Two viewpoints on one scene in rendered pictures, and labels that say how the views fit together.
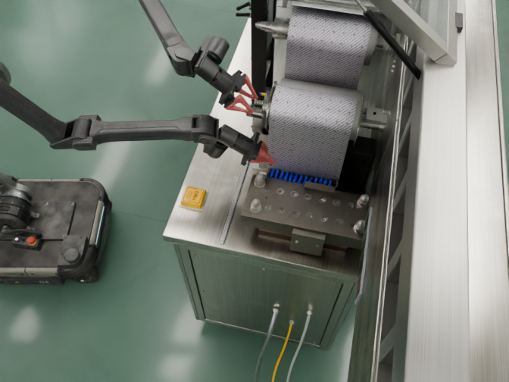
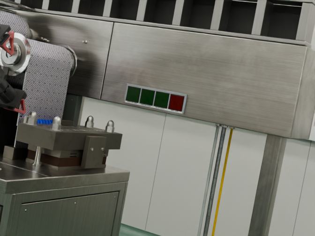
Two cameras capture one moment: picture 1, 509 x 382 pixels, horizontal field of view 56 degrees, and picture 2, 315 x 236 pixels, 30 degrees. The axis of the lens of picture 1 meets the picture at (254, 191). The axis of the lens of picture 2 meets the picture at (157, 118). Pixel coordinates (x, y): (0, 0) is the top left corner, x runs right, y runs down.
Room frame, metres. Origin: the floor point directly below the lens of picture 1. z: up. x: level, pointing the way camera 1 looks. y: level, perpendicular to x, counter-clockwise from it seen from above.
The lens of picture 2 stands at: (-0.02, 1.76, 1.23)
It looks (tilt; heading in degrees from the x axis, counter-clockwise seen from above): 3 degrees down; 285
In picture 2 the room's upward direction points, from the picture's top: 10 degrees clockwise
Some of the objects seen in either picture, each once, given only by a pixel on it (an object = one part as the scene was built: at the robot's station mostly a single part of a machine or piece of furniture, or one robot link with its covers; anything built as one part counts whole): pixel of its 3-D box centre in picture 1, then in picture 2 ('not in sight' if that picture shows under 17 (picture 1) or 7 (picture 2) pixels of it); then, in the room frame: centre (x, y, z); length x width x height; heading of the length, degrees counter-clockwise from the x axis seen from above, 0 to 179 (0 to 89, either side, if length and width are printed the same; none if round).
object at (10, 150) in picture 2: not in sight; (36, 151); (0.92, -0.16, 0.92); 0.28 x 0.04 x 0.04; 77
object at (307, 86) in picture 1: (317, 103); not in sight; (1.09, -0.20, 1.17); 0.26 x 0.12 x 0.12; 77
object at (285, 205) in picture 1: (308, 211); (72, 136); (0.79, -0.17, 1.00); 0.40 x 0.16 x 0.06; 77
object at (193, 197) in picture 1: (193, 197); not in sight; (0.90, 0.21, 0.91); 0.07 x 0.07 x 0.02; 77
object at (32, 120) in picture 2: (260, 179); (32, 117); (0.88, -0.02, 1.05); 0.04 x 0.04 x 0.04
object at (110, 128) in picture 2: (360, 225); (110, 126); (0.71, -0.32, 1.05); 0.04 x 0.04 x 0.04
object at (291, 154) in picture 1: (304, 159); (43, 101); (0.92, -0.16, 1.11); 0.23 x 0.01 x 0.18; 77
